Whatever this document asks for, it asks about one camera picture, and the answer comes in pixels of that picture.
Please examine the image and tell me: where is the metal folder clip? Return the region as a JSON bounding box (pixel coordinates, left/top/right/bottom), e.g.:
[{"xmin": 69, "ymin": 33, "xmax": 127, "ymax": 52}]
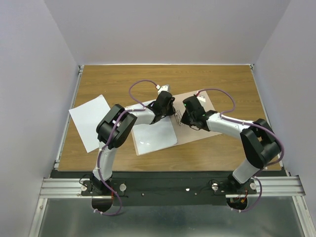
[{"xmin": 174, "ymin": 110, "xmax": 184, "ymax": 126}]

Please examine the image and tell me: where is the beige file folder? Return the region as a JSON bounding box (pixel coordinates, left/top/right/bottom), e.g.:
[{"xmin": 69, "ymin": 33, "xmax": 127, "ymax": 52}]
[{"xmin": 124, "ymin": 89, "xmax": 222, "ymax": 157}]

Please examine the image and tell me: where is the white paper sheet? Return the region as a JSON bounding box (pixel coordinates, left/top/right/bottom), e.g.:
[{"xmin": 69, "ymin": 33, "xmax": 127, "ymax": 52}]
[
  {"xmin": 131, "ymin": 117, "xmax": 177, "ymax": 156},
  {"xmin": 69, "ymin": 95, "xmax": 110, "ymax": 153}
]

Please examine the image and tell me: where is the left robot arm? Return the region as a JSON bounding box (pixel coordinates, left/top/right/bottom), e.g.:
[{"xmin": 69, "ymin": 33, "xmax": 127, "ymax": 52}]
[{"xmin": 89, "ymin": 91, "xmax": 175, "ymax": 195}]

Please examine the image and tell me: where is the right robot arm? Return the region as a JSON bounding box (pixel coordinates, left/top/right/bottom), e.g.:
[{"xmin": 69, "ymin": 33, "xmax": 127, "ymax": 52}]
[{"xmin": 181, "ymin": 96, "xmax": 284, "ymax": 194}]

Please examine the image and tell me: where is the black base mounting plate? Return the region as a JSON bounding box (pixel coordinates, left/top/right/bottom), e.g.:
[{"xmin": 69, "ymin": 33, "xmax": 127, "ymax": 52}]
[{"xmin": 81, "ymin": 171, "xmax": 257, "ymax": 206}]

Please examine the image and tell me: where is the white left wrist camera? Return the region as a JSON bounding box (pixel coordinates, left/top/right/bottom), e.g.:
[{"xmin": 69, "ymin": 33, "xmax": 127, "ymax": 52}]
[{"xmin": 158, "ymin": 84, "xmax": 170, "ymax": 93}]

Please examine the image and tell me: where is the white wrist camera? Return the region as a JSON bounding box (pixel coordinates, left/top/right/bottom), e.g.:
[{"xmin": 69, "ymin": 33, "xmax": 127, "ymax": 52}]
[
  {"xmin": 197, "ymin": 95, "xmax": 206, "ymax": 103},
  {"xmin": 158, "ymin": 84, "xmax": 170, "ymax": 93}
]

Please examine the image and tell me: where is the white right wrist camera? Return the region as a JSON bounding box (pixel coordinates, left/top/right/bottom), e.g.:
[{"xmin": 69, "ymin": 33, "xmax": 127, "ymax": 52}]
[{"xmin": 197, "ymin": 95, "xmax": 206, "ymax": 103}]

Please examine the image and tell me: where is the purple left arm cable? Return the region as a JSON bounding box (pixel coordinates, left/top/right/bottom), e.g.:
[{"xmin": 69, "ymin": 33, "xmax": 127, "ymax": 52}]
[{"xmin": 92, "ymin": 79, "xmax": 161, "ymax": 217}]

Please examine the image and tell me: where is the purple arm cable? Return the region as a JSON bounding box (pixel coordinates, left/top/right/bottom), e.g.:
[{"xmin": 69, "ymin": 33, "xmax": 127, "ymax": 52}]
[
  {"xmin": 196, "ymin": 88, "xmax": 284, "ymax": 213},
  {"xmin": 92, "ymin": 79, "xmax": 161, "ymax": 217}
]

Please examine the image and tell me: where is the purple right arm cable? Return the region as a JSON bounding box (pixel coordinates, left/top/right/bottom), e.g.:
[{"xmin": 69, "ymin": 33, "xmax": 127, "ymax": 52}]
[{"xmin": 196, "ymin": 88, "xmax": 284, "ymax": 213}]

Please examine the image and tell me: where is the right aluminium frame rail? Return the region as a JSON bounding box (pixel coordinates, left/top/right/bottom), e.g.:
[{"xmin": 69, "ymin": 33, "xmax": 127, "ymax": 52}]
[{"xmin": 221, "ymin": 176, "xmax": 306, "ymax": 198}]

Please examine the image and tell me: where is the aluminium frame rail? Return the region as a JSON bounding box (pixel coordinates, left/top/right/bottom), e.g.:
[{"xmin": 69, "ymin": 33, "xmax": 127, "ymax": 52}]
[
  {"xmin": 221, "ymin": 176, "xmax": 306, "ymax": 198},
  {"xmin": 39, "ymin": 178, "xmax": 112, "ymax": 199}
]

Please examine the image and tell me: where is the left aluminium frame rail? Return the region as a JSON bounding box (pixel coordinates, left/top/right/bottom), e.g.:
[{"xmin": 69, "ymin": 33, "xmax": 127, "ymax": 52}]
[{"xmin": 39, "ymin": 178, "xmax": 112, "ymax": 199}]

